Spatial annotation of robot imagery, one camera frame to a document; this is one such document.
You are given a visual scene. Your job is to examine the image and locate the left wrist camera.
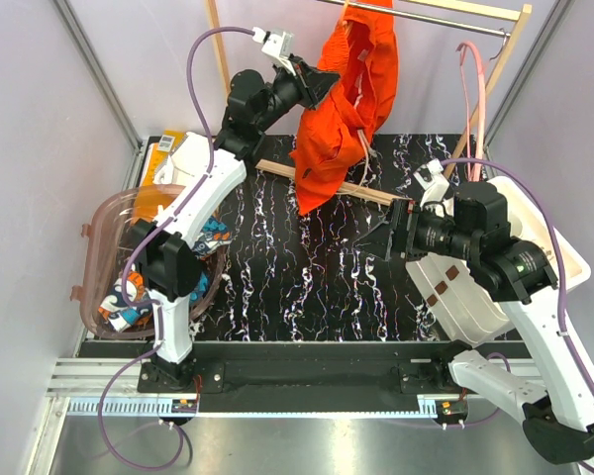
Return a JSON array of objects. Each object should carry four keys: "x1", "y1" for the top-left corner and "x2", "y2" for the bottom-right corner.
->
[{"x1": 252, "y1": 27, "x2": 294, "y2": 69}]

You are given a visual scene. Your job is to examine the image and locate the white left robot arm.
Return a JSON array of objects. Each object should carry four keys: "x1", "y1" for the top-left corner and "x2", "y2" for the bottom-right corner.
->
[{"x1": 130, "y1": 55, "x2": 340, "y2": 392}]

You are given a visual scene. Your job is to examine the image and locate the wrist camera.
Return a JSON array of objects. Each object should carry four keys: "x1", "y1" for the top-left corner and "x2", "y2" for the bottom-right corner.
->
[
  {"x1": 252, "y1": 27, "x2": 294, "y2": 69},
  {"x1": 414, "y1": 159, "x2": 449, "y2": 205}
]

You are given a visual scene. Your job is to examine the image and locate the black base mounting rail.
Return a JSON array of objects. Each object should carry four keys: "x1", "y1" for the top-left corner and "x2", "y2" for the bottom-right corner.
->
[{"x1": 76, "y1": 338, "x2": 550, "y2": 415}]

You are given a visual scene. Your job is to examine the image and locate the white drawer organizer box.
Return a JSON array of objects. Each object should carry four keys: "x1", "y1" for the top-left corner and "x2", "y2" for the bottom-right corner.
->
[{"x1": 404, "y1": 175, "x2": 593, "y2": 346}]

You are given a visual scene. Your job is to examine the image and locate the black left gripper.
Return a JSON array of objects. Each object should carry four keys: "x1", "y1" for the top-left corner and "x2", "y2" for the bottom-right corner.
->
[{"x1": 253, "y1": 53, "x2": 339, "y2": 133}]

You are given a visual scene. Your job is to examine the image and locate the clear pink plastic bin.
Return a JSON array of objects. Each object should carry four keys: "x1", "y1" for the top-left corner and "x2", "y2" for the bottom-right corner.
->
[{"x1": 70, "y1": 185, "x2": 233, "y2": 340}]

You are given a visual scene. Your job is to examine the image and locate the pink clothes hanger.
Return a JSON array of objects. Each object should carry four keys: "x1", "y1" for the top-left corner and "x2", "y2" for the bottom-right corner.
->
[{"x1": 454, "y1": 41, "x2": 491, "y2": 182}]

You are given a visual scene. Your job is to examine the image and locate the orange shorts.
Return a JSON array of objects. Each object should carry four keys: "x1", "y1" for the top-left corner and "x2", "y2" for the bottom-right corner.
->
[{"x1": 290, "y1": 8, "x2": 399, "y2": 215}]

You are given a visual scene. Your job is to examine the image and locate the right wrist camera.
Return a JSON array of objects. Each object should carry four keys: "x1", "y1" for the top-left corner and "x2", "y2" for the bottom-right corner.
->
[{"x1": 414, "y1": 159, "x2": 449, "y2": 205}]

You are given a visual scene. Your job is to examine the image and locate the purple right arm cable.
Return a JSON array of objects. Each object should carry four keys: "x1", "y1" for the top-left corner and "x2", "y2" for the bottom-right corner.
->
[{"x1": 443, "y1": 156, "x2": 594, "y2": 475}]

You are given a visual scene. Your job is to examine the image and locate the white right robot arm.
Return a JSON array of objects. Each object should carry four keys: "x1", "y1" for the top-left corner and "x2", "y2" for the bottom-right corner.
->
[{"x1": 355, "y1": 177, "x2": 594, "y2": 464}]

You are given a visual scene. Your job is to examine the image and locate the blue patterned shorts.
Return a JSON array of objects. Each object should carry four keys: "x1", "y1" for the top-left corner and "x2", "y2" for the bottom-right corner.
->
[{"x1": 95, "y1": 217, "x2": 232, "y2": 339}]

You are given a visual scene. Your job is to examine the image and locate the orange clothes hanger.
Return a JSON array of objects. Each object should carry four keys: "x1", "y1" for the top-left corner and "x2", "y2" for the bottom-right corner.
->
[{"x1": 340, "y1": 0, "x2": 362, "y2": 34}]

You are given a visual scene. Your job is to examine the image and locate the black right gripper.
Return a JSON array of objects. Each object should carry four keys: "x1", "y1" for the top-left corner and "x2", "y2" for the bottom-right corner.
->
[{"x1": 352, "y1": 196, "x2": 478, "y2": 261}]

